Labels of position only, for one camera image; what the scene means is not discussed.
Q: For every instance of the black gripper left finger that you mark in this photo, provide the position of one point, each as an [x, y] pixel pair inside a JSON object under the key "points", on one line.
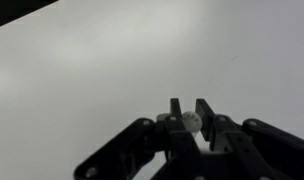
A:
{"points": [[122, 157]]}

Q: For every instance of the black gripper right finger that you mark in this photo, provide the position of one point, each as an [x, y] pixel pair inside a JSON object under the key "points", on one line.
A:
{"points": [[257, 150]]}

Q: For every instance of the white marker with red label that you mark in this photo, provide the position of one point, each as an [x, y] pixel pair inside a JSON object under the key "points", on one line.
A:
{"points": [[192, 122]]}

